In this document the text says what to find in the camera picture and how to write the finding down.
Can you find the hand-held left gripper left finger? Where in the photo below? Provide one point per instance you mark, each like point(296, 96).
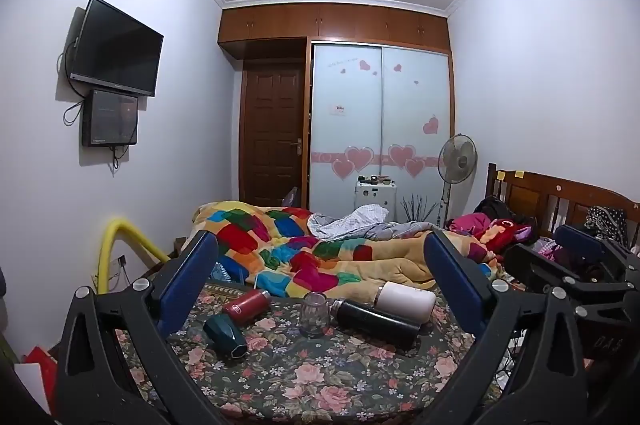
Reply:
point(192, 275)

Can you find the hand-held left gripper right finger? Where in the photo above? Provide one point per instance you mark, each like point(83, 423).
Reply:
point(452, 277)

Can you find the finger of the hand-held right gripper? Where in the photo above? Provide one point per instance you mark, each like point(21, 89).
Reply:
point(535, 262)
point(580, 238)

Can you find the clear glass cup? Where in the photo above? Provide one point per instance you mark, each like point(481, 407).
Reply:
point(314, 316)

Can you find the dark green faceted cup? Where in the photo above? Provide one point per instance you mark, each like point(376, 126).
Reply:
point(226, 339)

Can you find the black dotted cloth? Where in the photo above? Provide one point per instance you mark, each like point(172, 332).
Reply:
point(606, 222)

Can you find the red plush toy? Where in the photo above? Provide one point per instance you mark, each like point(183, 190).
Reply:
point(500, 232)

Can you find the white thermos bottle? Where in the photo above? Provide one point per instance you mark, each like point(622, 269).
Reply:
point(406, 301)

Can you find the wooden bed headboard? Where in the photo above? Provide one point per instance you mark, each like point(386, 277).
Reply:
point(545, 195)

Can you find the pink cloth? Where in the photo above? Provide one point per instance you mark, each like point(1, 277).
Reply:
point(470, 223)

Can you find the red thermos bottle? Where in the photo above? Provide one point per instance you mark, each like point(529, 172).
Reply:
point(246, 306)

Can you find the black bag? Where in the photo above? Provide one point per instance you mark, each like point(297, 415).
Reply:
point(492, 207)

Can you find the dark dried twigs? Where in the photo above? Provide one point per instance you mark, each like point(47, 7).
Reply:
point(417, 209)

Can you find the yellow foam pipe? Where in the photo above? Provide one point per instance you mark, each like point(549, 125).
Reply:
point(107, 250)

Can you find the black thermos bottle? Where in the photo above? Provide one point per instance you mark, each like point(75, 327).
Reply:
point(375, 322)

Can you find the colourful patchwork blanket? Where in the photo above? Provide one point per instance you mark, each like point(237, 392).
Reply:
point(280, 250)

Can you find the white small appliance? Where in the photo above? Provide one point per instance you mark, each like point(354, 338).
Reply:
point(375, 200)

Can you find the grey striped blanket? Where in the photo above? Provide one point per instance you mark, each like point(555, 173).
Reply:
point(350, 222)

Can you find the standing fan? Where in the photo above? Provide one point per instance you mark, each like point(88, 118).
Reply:
point(457, 157)

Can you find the brown wooden door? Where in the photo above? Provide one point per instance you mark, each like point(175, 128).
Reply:
point(272, 130)

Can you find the floral tablecloth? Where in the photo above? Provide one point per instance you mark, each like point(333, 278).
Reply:
point(320, 385)

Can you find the red bag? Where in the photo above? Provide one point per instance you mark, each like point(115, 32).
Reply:
point(42, 357)

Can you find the wooden wardrobe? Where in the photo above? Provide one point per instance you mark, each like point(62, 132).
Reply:
point(345, 115)

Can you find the white paper sheet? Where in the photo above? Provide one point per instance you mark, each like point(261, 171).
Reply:
point(32, 387)

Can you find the small wall-mounted monitor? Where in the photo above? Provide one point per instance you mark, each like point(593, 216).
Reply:
point(110, 117)

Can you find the wall-mounted television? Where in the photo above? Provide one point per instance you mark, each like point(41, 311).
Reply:
point(117, 47)

